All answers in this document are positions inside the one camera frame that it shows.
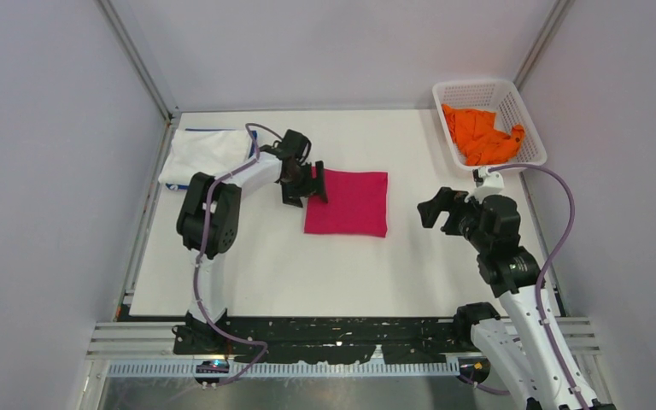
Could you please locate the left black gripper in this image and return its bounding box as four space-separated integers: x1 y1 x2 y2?
282 161 326 209

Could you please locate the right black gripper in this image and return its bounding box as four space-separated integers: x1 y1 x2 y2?
417 185 491 252

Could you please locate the pink t shirt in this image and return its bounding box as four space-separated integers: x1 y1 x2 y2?
303 169 389 237

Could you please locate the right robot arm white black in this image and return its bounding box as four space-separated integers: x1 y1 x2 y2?
417 187 615 409

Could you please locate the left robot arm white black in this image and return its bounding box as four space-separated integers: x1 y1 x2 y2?
175 130 328 354

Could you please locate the orange t shirt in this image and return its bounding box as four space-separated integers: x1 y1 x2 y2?
442 104 526 167

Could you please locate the white plastic basket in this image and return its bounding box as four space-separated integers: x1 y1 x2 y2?
432 79 548 173

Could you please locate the folded white t shirt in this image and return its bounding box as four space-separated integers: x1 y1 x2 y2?
158 128 255 188

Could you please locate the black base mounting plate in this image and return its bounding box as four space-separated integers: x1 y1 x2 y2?
172 316 477 365

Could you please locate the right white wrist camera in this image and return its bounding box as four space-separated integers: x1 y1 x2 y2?
471 167 505 203

